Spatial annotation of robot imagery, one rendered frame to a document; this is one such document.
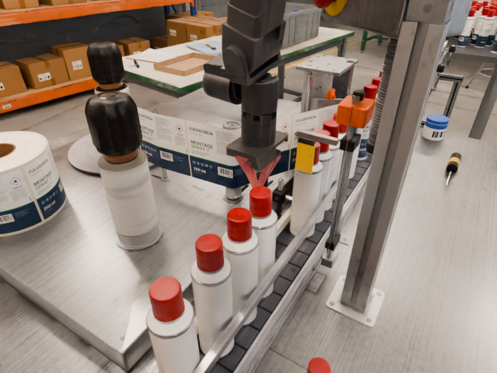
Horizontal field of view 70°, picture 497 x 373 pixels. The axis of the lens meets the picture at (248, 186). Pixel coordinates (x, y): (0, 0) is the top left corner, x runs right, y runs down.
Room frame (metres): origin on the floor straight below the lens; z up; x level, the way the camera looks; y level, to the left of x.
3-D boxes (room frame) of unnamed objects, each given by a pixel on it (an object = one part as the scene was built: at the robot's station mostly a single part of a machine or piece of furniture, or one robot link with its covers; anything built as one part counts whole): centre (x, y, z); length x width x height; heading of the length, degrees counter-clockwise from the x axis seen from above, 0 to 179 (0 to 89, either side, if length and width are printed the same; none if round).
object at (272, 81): (0.54, -0.01, 1.19); 0.07 x 0.06 x 0.07; 50
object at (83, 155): (0.94, 0.37, 0.89); 0.31 x 0.31 x 0.01
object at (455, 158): (0.88, -0.58, 0.84); 0.20 x 0.03 x 0.03; 147
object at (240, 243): (0.37, 0.01, 0.98); 0.05 x 0.05 x 0.20
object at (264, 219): (0.42, -0.02, 0.98); 0.05 x 0.05 x 0.20
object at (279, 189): (0.66, -0.09, 0.89); 0.06 x 0.03 x 0.12; 58
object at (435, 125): (1.13, -0.64, 0.87); 0.07 x 0.07 x 0.07
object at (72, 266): (0.81, 0.26, 0.86); 0.80 x 0.67 x 0.05; 148
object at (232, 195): (0.69, 0.04, 0.97); 0.05 x 0.05 x 0.19
